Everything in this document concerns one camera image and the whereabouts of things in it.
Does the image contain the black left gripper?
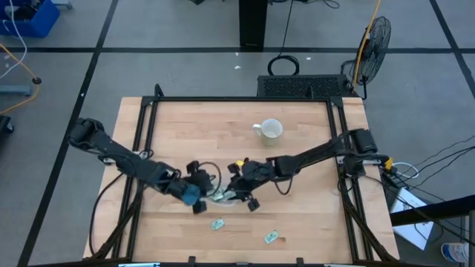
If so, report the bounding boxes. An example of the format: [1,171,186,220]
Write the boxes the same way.
[177,159,215,215]

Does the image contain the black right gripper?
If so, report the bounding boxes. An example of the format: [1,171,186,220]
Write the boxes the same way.
[227,159,278,213]

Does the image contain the clear plastic bag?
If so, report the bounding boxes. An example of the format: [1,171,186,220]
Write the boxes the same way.
[213,188,237,203]

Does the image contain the clear plastic container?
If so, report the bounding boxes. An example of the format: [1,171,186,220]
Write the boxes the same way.
[202,174,244,208]

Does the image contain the white mug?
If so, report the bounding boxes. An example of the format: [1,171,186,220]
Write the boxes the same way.
[252,118,284,147]

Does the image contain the black computer case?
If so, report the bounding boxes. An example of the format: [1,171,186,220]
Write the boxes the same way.
[257,73,354,99]

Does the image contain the black upright column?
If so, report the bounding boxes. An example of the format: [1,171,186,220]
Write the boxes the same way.
[238,0,269,52]

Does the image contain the white cardboard box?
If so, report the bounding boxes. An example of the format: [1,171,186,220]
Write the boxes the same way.
[389,187,435,251]

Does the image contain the black floor fan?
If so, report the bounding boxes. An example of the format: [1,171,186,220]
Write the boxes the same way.
[341,16,393,100]

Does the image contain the black metal beam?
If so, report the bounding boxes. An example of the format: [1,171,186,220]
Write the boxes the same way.
[389,194,475,227]

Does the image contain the black floor object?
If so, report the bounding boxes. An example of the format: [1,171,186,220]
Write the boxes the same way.
[0,114,15,134]

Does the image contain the grey stand foot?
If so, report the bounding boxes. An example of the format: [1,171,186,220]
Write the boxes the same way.
[0,85,33,97]

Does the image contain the blue plastic bin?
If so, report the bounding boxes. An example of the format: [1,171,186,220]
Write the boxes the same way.
[0,0,62,39]

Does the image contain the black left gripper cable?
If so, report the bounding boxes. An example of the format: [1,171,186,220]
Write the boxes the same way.
[200,161,223,197]

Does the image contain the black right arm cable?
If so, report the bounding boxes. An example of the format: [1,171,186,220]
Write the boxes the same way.
[272,174,295,197]

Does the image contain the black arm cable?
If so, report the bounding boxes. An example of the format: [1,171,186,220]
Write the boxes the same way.
[272,174,295,197]
[88,171,128,257]

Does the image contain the black metal table frame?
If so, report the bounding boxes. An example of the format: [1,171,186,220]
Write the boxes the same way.
[83,83,400,267]

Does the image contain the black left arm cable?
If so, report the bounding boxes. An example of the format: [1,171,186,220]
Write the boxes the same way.
[88,171,128,257]

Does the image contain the black hanging cable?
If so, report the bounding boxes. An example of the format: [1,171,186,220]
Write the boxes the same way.
[266,0,301,77]

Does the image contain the white coiled cable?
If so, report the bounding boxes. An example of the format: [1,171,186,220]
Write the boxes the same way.
[392,161,420,179]

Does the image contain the yellow hanging cable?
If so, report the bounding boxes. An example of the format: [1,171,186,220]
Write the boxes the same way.
[351,0,383,87]

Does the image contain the black floor cable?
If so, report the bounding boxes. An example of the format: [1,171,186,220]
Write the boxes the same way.
[393,135,475,186]

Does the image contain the yellow floor cable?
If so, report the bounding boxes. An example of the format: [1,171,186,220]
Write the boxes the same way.
[0,42,42,116]

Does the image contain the white floor cable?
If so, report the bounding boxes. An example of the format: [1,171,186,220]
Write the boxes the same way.
[0,0,29,81]

